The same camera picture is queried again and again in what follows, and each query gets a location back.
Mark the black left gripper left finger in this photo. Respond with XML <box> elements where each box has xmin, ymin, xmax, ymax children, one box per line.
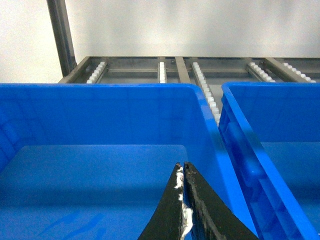
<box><xmin>139</xmin><ymin>163</ymin><xmax>184</xmax><ymax>240</ymax></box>

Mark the blue plastic crate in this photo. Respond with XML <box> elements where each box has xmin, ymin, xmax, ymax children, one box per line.
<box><xmin>0</xmin><ymin>83</ymin><xmax>255</xmax><ymax>240</ymax></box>
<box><xmin>218</xmin><ymin>82</ymin><xmax>320</xmax><ymax>240</ymax></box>

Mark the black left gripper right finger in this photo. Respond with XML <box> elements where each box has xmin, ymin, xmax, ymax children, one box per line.
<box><xmin>183</xmin><ymin>162</ymin><xmax>258</xmax><ymax>240</ymax></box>

